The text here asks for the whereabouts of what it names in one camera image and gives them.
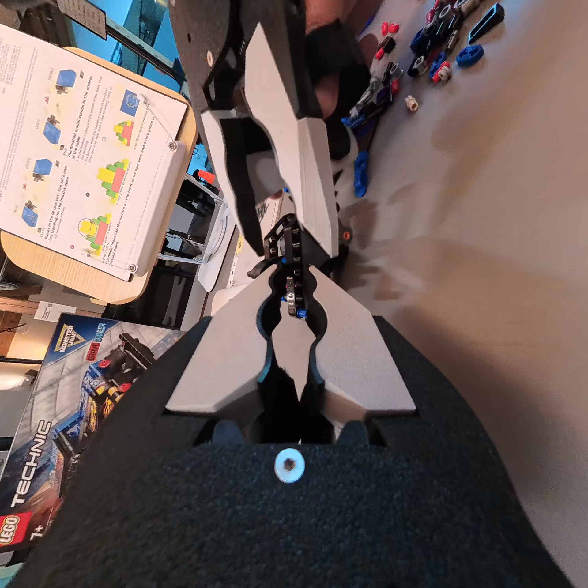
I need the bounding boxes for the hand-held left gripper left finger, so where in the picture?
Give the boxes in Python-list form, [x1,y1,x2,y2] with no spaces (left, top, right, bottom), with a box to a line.
[165,266,301,444]

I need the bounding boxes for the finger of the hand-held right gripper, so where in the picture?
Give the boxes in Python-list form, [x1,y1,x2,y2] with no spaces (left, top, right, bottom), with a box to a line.
[241,22,341,259]
[200,108,286,257]

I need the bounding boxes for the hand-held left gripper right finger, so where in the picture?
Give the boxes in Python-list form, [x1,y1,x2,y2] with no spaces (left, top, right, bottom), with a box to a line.
[300,264,417,444]

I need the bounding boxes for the lego motor chassis assembly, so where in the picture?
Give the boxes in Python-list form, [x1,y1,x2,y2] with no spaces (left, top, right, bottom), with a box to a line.
[247,213,353,278]

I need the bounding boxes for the black bent lego beam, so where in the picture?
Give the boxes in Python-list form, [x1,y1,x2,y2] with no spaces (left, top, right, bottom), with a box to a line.
[284,215,307,320]

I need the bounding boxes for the lego instruction booklet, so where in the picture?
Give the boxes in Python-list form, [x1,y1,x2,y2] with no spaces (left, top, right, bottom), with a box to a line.
[211,198,286,319]

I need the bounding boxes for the blue curved lego panel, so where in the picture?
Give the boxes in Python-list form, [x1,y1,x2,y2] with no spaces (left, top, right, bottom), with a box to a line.
[353,149,371,198]

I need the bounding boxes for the pile of small lego pins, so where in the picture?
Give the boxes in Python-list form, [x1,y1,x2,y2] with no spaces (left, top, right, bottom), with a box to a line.
[342,62,405,135]

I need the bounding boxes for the lego set box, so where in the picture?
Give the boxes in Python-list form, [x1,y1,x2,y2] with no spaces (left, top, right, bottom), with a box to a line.
[0,312,185,553]

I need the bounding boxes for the person's right hand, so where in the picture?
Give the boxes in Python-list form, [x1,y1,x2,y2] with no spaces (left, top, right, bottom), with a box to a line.
[304,0,386,121]

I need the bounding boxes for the instruction sheet board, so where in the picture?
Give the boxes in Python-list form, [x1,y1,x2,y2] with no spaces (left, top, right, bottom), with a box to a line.
[0,23,199,305]

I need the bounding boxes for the white paper label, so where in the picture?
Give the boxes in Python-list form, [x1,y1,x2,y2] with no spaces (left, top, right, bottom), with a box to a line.
[36,301,77,323]

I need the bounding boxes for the cluster of red blue connectors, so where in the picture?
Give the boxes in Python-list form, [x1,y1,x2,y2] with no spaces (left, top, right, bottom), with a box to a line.
[374,0,506,84]

